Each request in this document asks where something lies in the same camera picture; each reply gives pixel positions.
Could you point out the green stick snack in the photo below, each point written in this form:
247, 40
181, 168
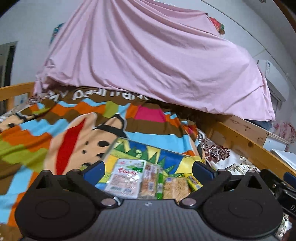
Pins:
160, 187

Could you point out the wooden bed rail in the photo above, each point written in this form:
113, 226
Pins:
242, 146
13, 90

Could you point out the cartoon printed storage box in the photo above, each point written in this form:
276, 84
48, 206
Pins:
171, 160

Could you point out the clear brown snack bar packet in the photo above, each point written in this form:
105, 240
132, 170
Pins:
149, 180

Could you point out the pink floral curtain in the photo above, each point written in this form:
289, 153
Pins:
285, 129

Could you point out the white air conditioner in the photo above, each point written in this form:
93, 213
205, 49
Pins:
274, 78

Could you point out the clear rice crisp packet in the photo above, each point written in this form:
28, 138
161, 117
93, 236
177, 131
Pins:
175, 187

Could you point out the white red printed snack packet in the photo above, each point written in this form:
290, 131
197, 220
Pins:
126, 178

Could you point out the colourful patterned cloth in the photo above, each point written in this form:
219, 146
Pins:
217, 25
55, 33

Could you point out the yellow snack packet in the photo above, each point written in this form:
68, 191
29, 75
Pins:
194, 182

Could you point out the colourful cartoon printed blanket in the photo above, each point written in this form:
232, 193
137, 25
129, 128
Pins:
34, 139

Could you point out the pink bed sheet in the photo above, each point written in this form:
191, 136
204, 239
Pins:
150, 58

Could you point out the white floral patterned quilt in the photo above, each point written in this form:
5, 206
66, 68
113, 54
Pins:
226, 157

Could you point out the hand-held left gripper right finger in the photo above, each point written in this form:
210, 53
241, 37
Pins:
203, 171

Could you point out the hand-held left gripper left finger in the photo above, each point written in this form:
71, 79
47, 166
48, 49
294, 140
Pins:
94, 172

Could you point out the light wooden board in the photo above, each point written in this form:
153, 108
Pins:
245, 128

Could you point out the white paper sheet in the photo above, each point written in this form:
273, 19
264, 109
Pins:
284, 157

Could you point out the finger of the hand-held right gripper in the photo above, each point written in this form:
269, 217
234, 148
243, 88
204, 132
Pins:
272, 180

